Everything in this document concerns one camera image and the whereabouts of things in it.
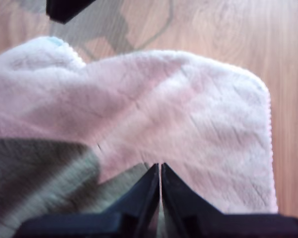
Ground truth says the white pink fluffy tea towel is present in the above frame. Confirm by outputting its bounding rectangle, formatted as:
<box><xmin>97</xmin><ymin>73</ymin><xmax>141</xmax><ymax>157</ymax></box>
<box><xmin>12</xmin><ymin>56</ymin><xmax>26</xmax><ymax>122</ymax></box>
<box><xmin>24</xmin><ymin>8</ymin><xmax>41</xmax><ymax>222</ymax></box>
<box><xmin>0</xmin><ymin>36</ymin><xmax>279</xmax><ymax>238</ymax></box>

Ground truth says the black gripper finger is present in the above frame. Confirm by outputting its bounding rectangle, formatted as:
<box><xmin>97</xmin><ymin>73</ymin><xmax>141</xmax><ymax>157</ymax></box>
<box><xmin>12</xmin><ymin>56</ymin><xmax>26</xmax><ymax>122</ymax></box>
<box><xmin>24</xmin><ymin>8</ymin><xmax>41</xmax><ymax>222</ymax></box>
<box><xmin>46</xmin><ymin>0</ymin><xmax>96</xmax><ymax>25</ymax></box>
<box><xmin>161</xmin><ymin>163</ymin><xmax>224</xmax><ymax>238</ymax></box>
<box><xmin>104</xmin><ymin>163</ymin><xmax>161</xmax><ymax>238</ymax></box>

